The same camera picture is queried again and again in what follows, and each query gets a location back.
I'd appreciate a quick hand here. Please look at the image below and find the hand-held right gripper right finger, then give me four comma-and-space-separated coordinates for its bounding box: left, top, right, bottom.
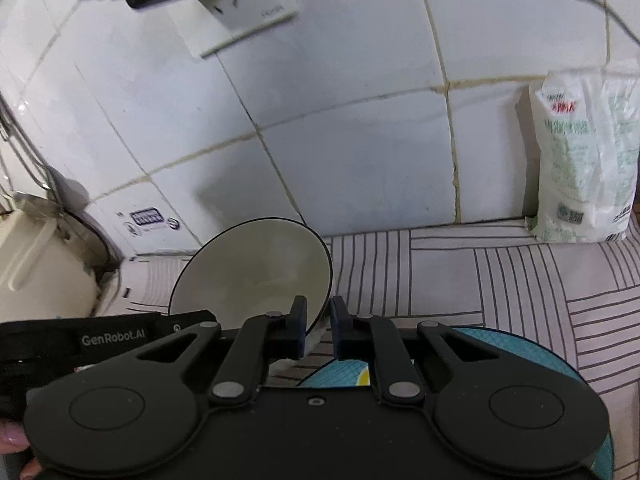
330, 295, 502, 407

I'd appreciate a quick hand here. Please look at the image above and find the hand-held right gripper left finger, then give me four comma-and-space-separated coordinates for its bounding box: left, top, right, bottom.
135, 295, 308, 407

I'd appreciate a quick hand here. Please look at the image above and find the large white ribbed bowl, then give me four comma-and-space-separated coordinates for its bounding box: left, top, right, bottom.
168, 217, 333, 376

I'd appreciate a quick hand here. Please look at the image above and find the blue egg print plate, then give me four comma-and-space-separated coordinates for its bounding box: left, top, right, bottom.
297, 326, 615, 480

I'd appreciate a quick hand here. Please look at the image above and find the person's left hand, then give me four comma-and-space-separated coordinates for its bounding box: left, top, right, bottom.
0, 420, 45, 480

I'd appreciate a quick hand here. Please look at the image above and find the cream rice cooker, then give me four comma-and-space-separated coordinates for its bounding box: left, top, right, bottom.
0, 192, 123, 321

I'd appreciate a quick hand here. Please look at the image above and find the striped table cover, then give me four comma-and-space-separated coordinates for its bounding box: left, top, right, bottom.
100, 225, 640, 480

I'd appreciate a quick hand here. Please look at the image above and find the white plastic bag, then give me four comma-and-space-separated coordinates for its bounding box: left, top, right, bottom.
527, 62, 640, 245

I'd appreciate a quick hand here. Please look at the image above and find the purple wall sticker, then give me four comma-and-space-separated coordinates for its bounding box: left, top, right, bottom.
116, 206, 182, 236

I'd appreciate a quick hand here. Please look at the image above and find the white wall socket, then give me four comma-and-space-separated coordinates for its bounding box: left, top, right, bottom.
167, 0, 300, 58

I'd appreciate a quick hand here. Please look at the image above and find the black cable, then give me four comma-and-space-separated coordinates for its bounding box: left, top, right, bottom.
370, 0, 640, 46

